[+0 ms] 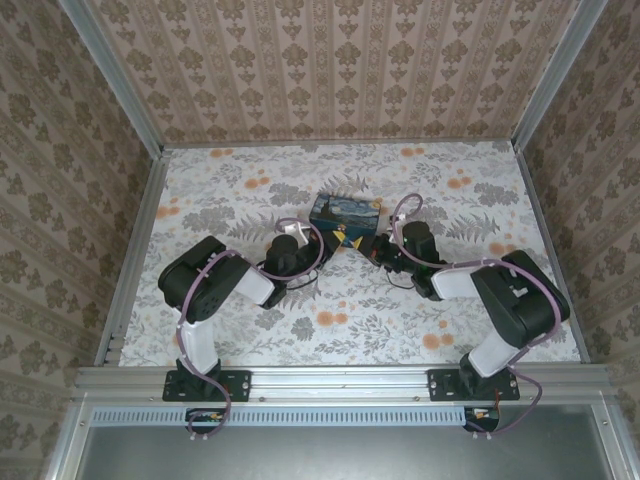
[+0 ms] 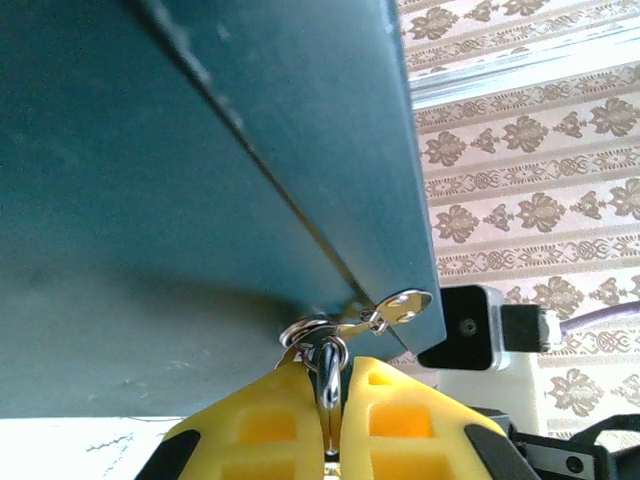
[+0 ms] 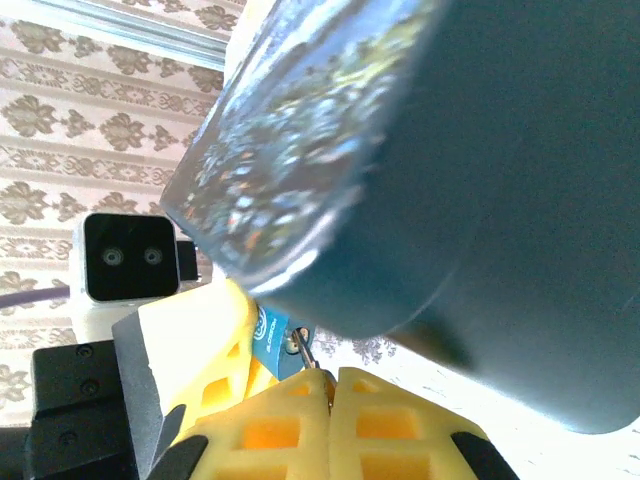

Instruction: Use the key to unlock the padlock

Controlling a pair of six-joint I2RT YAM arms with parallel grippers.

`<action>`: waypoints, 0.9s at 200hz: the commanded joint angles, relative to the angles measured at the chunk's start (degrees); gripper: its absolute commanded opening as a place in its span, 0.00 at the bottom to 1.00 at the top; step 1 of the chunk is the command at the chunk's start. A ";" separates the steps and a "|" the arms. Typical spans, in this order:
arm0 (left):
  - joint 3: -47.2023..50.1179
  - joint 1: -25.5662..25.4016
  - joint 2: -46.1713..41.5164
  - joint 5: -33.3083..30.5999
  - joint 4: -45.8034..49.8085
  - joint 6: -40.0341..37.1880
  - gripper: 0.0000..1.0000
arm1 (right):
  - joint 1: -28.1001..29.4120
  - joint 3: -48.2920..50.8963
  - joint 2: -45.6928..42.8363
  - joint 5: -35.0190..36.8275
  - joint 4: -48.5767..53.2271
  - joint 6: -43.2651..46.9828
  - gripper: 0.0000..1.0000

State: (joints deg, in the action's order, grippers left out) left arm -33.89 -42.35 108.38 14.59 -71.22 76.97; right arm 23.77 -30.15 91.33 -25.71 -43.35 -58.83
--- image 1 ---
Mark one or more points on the starry night print tin box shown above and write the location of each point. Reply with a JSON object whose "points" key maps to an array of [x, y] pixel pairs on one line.
{"points": [[345, 212]]}

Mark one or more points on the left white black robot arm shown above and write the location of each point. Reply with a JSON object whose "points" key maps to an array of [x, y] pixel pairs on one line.
{"points": [[200, 340]]}

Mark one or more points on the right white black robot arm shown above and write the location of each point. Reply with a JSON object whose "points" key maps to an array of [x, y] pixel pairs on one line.
{"points": [[500, 345]]}

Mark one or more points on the floral patterned table cover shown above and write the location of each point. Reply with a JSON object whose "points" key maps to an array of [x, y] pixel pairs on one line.
{"points": [[350, 310]]}

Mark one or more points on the black controller board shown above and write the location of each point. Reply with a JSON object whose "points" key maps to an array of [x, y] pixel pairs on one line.
{"points": [[205, 417], [482, 416]]}

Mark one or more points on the grey metal sheet panel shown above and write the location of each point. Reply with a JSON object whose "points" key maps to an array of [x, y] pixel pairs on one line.
{"points": [[340, 452]]}

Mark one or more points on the aluminium rear rail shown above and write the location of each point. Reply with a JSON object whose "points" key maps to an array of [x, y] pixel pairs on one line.
{"points": [[340, 145]]}

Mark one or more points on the aluminium side rail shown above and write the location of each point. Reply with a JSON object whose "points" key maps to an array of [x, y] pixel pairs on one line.
{"points": [[134, 250], [550, 250]]}

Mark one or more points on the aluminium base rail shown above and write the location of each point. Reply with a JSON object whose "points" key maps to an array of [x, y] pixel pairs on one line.
{"points": [[340, 382]]}

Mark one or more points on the aluminium frame post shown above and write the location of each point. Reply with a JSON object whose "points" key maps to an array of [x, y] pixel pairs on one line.
{"points": [[555, 75], [117, 75]]}

